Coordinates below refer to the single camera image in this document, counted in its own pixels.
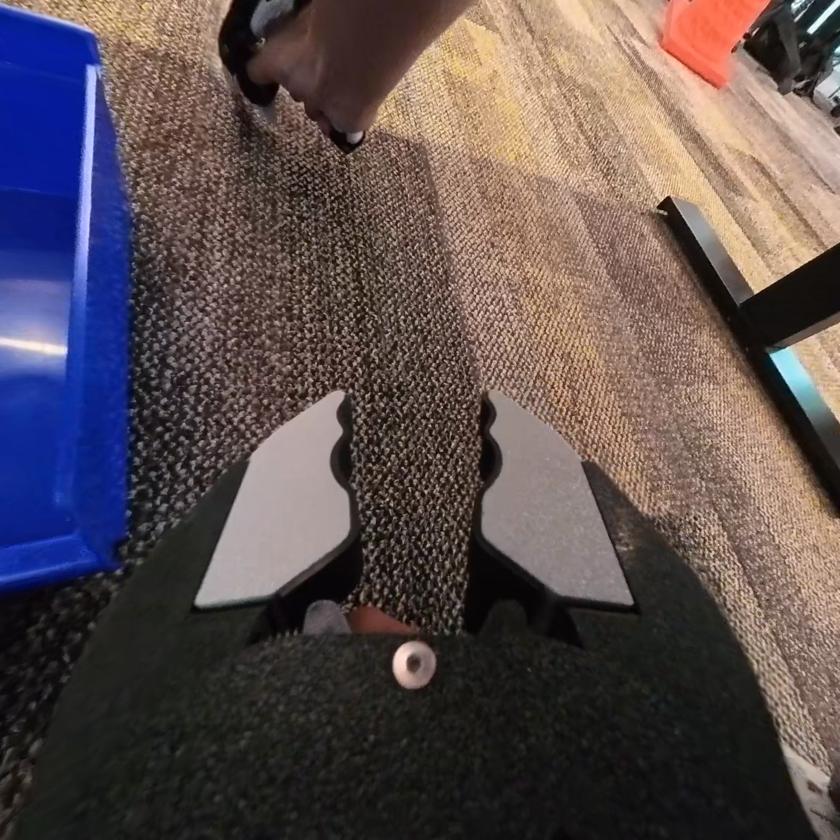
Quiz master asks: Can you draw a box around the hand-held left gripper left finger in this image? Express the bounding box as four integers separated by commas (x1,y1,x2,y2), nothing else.
195,390,363,613

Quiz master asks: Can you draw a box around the person's right hand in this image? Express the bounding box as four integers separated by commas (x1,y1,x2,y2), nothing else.
247,0,473,143

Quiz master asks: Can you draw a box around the orange striped traffic cone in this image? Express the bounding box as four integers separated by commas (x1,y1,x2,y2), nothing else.
661,0,775,89

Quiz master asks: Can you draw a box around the black table leg frame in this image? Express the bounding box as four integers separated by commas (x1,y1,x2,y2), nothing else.
657,195,840,513

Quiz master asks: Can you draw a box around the blue plastic bin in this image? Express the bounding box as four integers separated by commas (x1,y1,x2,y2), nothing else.
0,7,132,594

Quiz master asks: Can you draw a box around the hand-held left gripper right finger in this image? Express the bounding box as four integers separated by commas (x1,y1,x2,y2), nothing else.
466,390,636,613

